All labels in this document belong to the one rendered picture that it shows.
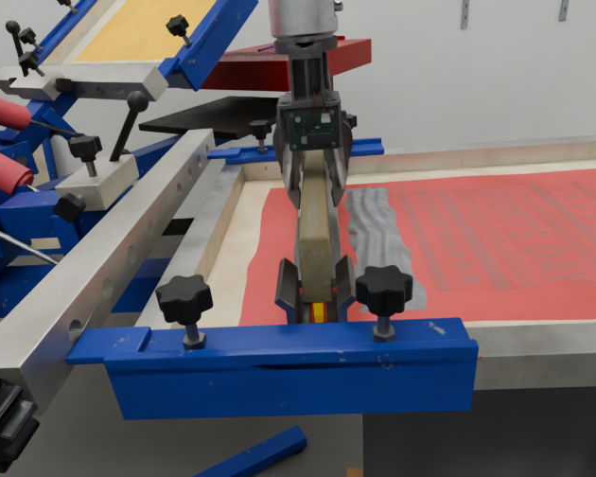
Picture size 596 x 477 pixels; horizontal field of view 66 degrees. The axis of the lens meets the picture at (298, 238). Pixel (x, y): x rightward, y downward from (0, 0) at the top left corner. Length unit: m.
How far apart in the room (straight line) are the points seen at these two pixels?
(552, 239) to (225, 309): 0.43
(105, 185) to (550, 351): 0.52
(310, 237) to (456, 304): 0.18
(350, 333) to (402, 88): 2.32
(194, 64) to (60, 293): 0.68
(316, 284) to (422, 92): 2.28
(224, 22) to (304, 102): 0.63
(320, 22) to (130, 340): 0.36
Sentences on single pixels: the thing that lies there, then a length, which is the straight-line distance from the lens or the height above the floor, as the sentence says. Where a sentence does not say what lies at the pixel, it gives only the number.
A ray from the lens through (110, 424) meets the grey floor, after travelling 1.85.
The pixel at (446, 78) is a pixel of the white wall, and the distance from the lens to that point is 2.70.
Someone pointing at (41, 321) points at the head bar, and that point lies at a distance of 0.43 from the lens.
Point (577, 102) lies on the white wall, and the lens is 2.98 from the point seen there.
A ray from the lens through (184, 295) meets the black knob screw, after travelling 0.37.
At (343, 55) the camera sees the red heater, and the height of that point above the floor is 1.07.
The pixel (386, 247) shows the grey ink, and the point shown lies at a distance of 0.61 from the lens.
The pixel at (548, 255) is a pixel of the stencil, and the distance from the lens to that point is 0.64.
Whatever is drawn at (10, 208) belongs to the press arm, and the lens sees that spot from 0.73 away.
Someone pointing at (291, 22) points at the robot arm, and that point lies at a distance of 0.53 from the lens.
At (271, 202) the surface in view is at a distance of 0.79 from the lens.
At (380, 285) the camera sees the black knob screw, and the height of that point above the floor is 1.06.
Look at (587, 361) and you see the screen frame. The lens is 0.45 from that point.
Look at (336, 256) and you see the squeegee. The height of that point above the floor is 1.00.
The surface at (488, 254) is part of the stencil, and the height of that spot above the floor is 0.96.
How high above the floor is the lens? 1.26
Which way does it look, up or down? 27 degrees down
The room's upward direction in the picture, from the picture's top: 5 degrees counter-clockwise
